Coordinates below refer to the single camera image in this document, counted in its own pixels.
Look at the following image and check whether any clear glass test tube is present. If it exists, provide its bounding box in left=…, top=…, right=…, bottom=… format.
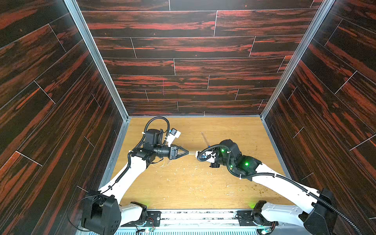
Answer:
left=200, top=132, right=210, bottom=146

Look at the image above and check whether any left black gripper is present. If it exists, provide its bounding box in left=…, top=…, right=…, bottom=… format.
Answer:
left=152, top=144, right=188, bottom=162

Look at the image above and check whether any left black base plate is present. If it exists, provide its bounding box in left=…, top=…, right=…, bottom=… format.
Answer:
left=124, top=211, right=162, bottom=227

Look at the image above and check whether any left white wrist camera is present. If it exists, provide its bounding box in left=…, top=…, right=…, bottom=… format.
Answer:
left=166, top=128, right=181, bottom=147

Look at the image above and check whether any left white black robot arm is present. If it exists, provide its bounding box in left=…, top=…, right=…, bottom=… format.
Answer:
left=81, top=129, right=189, bottom=235

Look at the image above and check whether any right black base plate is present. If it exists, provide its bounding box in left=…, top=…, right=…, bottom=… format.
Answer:
left=236, top=210, right=265, bottom=226

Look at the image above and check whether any aluminium front rail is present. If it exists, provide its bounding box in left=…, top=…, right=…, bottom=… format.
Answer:
left=76, top=209, right=324, bottom=235

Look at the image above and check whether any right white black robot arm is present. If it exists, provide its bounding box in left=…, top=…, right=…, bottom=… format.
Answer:
left=196, top=140, right=338, bottom=235

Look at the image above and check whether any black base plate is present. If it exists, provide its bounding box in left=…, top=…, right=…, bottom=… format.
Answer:
left=236, top=210, right=265, bottom=226
left=124, top=211, right=162, bottom=227

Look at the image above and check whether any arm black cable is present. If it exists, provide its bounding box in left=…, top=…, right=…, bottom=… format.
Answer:
left=196, top=143, right=363, bottom=235
left=67, top=116, right=171, bottom=233

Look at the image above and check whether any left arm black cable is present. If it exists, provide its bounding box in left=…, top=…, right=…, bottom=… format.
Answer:
left=67, top=116, right=171, bottom=233

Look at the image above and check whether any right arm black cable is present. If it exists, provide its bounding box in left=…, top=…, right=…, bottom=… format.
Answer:
left=196, top=143, right=363, bottom=235

